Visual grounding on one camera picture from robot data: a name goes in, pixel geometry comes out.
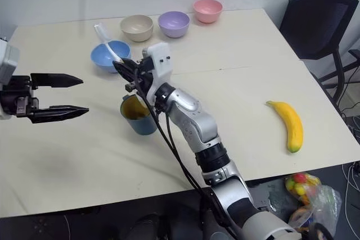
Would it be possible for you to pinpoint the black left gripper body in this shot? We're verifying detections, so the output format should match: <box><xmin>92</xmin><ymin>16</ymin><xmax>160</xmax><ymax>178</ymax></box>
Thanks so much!
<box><xmin>0</xmin><ymin>75</ymin><xmax>39</xmax><ymax>118</ymax></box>

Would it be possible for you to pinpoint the beige bowl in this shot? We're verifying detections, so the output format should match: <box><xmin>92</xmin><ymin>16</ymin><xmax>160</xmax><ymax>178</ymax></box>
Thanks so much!
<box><xmin>120</xmin><ymin>15</ymin><xmax>155</xmax><ymax>43</ymax></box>

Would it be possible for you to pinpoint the yellow banana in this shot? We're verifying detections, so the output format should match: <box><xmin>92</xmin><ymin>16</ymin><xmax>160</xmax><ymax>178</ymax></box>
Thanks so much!
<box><xmin>265</xmin><ymin>100</ymin><xmax>304</xmax><ymax>155</ymax></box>

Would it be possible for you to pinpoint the white floor cable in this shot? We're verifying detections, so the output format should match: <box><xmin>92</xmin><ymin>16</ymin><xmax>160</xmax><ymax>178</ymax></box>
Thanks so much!
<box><xmin>341</xmin><ymin>161</ymin><xmax>360</xmax><ymax>224</ymax></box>

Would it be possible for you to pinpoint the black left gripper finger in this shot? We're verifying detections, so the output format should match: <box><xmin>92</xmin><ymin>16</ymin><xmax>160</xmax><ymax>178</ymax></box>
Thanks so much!
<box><xmin>30</xmin><ymin>73</ymin><xmax>84</xmax><ymax>89</ymax></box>
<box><xmin>27</xmin><ymin>104</ymin><xmax>90</xmax><ymax>124</ymax></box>

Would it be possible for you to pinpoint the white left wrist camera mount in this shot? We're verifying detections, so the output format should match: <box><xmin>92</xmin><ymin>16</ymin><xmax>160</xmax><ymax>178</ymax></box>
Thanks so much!
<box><xmin>0</xmin><ymin>36</ymin><xmax>21</xmax><ymax>120</ymax></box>

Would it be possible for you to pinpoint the blue mug with yellow inside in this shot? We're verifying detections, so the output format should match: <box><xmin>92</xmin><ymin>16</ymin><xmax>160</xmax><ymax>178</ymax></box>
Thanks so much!
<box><xmin>120</xmin><ymin>94</ymin><xmax>158</xmax><ymax>136</ymax></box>

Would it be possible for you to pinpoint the dark rounded shape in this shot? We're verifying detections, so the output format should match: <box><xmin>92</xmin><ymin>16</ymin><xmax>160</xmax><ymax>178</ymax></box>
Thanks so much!
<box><xmin>131</xmin><ymin>212</ymin><xmax>170</xmax><ymax>240</ymax></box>

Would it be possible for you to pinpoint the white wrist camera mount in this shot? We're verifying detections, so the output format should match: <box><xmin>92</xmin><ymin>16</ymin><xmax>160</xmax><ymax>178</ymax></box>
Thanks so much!
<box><xmin>141</xmin><ymin>42</ymin><xmax>174</xmax><ymax>103</ymax></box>
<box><xmin>0</xmin><ymin>36</ymin><xmax>21</xmax><ymax>120</ymax></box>

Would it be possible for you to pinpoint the blue bowl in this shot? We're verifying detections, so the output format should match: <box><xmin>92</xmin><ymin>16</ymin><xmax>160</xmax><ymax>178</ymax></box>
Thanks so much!
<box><xmin>90</xmin><ymin>40</ymin><xmax>132</xmax><ymax>74</ymax></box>

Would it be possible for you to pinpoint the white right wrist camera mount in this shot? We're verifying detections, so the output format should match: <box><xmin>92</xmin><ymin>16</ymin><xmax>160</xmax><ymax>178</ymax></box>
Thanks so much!
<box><xmin>141</xmin><ymin>42</ymin><xmax>174</xmax><ymax>103</ymax></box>

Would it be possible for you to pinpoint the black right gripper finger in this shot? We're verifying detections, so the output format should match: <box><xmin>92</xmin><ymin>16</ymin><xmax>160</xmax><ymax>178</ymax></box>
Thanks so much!
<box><xmin>112</xmin><ymin>60</ymin><xmax>136</xmax><ymax>84</ymax></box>
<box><xmin>121</xmin><ymin>58</ymin><xmax>140</xmax><ymax>74</ymax></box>

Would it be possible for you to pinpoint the plastic bag of colourful toys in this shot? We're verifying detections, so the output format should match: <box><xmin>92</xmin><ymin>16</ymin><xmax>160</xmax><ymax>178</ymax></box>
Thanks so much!
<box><xmin>283</xmin><ymin>171</ymin><xmax>343</xmax><ymax>238</ymax></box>

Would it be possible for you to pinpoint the purple bowl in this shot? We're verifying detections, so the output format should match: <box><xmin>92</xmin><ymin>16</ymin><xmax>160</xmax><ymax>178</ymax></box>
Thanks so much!
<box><xmin>157</xmin><ymin>11</ymin><xmax>190</xmax><ymax>39</ymax></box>

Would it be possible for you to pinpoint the pink bowl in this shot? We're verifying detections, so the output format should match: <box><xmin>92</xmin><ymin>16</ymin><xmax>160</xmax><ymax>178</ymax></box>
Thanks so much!
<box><xmin>192</xmin><ymin>0</ymin><xmax>224</xmax><ymax>24</ymax></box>

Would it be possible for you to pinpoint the black floor cable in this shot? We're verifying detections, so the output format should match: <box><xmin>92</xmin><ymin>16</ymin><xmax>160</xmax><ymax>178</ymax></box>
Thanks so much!
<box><xmin>336</xmin><ymin>64</ymin><xmax>360</xmax><ymax>139</ymax></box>

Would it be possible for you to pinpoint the black office chair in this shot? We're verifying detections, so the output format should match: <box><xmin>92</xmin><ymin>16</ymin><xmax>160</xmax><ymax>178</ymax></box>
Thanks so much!
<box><xmin>279</xmin><ymin>0</ymin><xmax>360</xmax><ymax>107</ymax></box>

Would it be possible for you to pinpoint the white plastic spoon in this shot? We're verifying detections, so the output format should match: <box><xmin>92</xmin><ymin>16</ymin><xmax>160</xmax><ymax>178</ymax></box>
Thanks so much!
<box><xmin>93</xmin><ymin>23</ymin><xmax>125</xmax><ymax>65</ymax></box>

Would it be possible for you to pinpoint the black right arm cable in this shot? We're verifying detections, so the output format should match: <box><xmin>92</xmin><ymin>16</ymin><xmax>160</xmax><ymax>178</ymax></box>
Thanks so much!
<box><xmin>133</xmin><ymin>65</ymin><xmax>226</xmax><ymax>240</ymax></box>

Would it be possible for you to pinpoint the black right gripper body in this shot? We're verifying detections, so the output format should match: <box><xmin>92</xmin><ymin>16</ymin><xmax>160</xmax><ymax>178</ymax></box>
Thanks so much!
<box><xmin>124</xmin><ymin>57</ymin><xmax>155</xmax><ymax>95</ymax></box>

